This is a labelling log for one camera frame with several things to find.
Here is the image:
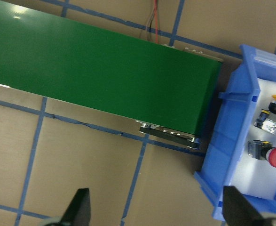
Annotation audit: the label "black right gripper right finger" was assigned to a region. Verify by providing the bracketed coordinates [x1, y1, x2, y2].
[222, 186, 264, 226]

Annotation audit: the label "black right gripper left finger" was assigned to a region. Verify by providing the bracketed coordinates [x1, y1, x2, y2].
[59, 188, 91, 226]

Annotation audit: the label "red push button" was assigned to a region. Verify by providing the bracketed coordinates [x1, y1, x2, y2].
[248, 140, 276, 168]

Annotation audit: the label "yellow push button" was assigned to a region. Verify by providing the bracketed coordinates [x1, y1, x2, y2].
[254, 95, 276, 135]

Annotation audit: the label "right bin white foam liner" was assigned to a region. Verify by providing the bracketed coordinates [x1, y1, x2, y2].
[230, 79, 276, 200]

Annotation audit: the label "blue bin right side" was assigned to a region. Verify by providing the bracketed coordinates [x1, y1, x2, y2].
[194, 45, 276, 221]

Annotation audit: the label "green conveyor belt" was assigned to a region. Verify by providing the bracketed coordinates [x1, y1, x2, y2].
[0, 0, 221, 149]

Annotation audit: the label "red and black wires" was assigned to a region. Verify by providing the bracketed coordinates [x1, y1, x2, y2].
[139, 0, 161, 43]

